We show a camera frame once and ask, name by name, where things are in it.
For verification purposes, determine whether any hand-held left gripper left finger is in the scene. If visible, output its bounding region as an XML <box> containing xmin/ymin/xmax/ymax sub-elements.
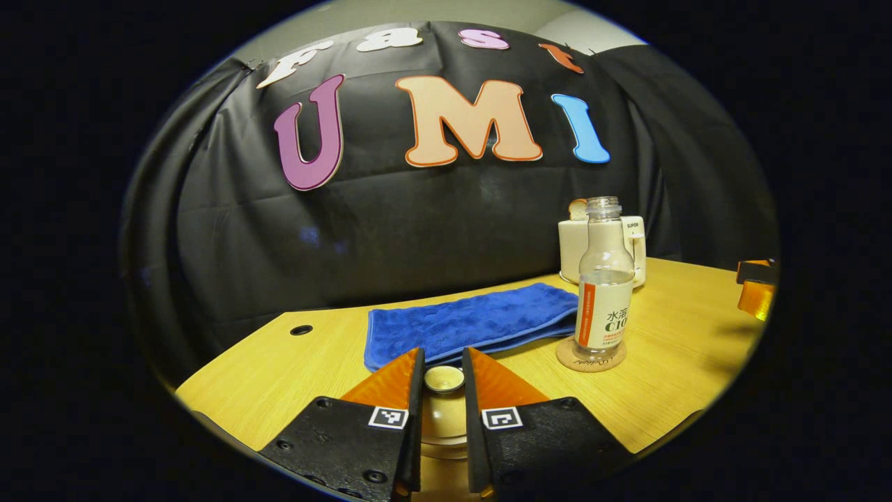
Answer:
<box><xmin>258</xmin><ymin>347</ymin><xmax>426</xmax><ymax>502</ymax></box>

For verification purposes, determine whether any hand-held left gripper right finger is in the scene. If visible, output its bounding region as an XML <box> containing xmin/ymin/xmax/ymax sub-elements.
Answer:
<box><xmin>461</xmin><ymin>347</ymin><xmax>628</xmax><ymax>499</ymax></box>

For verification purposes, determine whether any cream ceramic teacup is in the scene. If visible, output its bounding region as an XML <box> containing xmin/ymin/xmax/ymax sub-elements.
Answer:
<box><xmin>420</xmin><ymin>439</ymin><xmax>468</xmax><ymax>462</ymax></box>

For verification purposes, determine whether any round cork coaster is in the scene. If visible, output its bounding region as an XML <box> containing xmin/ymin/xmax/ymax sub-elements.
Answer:
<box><xmin>556</xmin><ymin>336</ymin><xmax>627</xmax><ymax>373</ymax></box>

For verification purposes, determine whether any clear glass water bottle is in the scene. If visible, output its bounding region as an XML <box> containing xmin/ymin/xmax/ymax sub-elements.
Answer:
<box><xmin>574</xmin><ymin>196</ymin><xmax>636</xmax><ymax>362</ymax></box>

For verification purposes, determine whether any blue folded towel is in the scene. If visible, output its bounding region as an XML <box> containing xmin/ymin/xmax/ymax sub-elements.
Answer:
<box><xmin>364</xmin><ymin>282</ymin><xmax>580</xmax><ymax>372</ymax></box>

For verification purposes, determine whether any white toaster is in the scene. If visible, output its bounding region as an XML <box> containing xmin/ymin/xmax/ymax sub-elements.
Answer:
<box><xmin>558</xmin><ymin>215</ymin><xmax>647</xmax><ymax>289</ymax></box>

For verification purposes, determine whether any black backdrop cloth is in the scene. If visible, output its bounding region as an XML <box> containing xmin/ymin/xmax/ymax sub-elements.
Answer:
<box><xmin>118</xmin><ymin>21</ymin><xmax>780</xmax><ymax>391</ymax></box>

